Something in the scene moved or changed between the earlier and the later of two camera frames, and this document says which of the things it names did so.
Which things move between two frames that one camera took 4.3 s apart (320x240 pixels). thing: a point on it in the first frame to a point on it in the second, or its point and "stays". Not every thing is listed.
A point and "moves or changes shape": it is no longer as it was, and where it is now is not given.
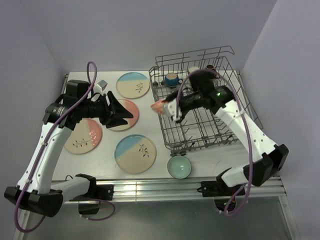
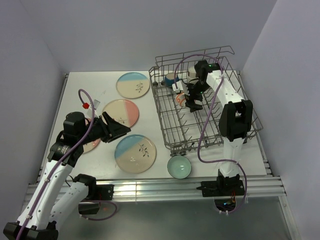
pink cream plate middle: [132, 109] stays
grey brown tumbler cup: [193, 70] stays
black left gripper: [116, 109] to [120, 129]
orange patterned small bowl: [158, 106] moves or changes shape
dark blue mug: [172, 79] stays
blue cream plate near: [135, 154] stays
